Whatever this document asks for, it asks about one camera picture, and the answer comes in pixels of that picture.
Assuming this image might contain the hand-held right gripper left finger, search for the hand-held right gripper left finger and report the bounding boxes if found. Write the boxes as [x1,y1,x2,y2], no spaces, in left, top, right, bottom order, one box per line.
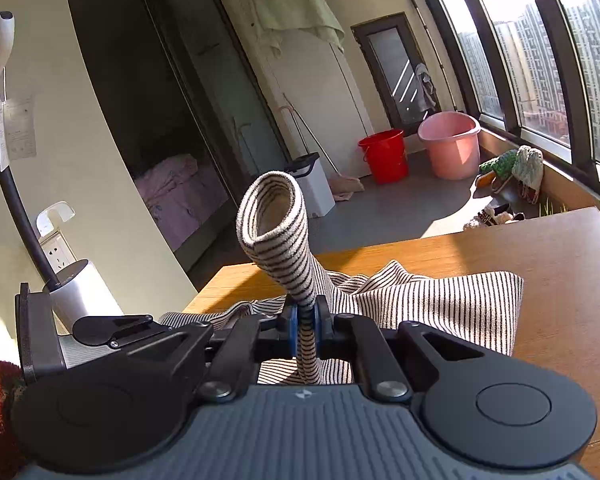
[125,305,301,406]

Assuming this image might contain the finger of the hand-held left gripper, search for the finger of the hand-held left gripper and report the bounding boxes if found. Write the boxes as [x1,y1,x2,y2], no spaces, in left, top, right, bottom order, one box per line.
[72,314,154,349]

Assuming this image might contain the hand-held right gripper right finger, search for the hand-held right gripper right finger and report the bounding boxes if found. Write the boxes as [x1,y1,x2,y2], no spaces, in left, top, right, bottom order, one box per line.
[314,295,486,404]

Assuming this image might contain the striped towel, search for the striped towel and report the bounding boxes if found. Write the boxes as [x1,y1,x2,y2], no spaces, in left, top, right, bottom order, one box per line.
[157,171,525,386]

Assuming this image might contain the white black stick vacuum cleaner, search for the white black stick vacuum cleaner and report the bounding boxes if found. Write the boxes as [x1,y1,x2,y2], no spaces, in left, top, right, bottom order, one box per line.
[0,11,126,336]

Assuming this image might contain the white trash bin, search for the white trash bin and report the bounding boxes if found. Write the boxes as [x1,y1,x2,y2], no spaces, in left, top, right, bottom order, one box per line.
[282,152,337,218]

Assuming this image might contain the bed with pink blanket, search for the bed with pink blanket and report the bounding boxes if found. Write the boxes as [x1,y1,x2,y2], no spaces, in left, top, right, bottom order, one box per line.
[132,154,231,253]

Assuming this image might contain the broom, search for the broom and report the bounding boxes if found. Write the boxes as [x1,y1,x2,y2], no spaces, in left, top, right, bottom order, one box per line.
[282,92,367,201]

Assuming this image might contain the red bucket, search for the red bucket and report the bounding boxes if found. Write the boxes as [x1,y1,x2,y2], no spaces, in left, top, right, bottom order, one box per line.
[357,129,410,185]

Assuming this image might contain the white paper tag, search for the white paper tag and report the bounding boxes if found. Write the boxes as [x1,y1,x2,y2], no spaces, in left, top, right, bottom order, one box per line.
[0,97,38,161]

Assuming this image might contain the furry black white slippers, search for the furry black white slippers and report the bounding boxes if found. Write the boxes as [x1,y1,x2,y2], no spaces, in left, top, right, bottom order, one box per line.
[462,202,526,231]

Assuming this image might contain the pink bucket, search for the pink bucket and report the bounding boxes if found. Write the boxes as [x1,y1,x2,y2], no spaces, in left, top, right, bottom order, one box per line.
[418,112,482,181]

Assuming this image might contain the white door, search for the white door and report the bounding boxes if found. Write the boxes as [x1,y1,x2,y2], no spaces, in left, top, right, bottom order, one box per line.
[260,25,376,163]

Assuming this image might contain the pale green knitted slipper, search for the pale green knitted slipper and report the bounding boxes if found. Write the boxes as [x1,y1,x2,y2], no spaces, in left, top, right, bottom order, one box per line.
[511,145,545,205]

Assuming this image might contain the grey hanging cloth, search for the grey hanging cloth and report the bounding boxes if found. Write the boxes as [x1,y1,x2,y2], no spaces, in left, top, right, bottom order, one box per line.
[414,63,439,111]

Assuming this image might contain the small dark framed window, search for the small dark framed window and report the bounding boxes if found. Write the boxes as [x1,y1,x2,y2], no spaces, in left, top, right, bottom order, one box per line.
[351,12,443,133]

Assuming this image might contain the glass sliding door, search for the glass sliding door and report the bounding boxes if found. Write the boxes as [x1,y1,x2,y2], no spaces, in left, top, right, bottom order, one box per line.
[135,0,292,261]

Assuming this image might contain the long mop pole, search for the long mop pole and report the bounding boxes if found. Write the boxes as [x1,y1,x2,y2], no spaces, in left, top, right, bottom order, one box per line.
[406,0,459,113]

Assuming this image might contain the light green hanging towel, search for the light green hanging towel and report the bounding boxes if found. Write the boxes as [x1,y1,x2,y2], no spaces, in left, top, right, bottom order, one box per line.
[220,0,346,57]

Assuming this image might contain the large dark framed window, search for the large dark framed window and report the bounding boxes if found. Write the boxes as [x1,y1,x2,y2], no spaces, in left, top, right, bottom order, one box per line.
[407,0,600,196]

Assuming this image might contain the wall socket with clear cover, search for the wall socket with clear cover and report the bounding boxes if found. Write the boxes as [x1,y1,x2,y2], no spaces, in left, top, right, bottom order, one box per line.
[34,201,77,270]

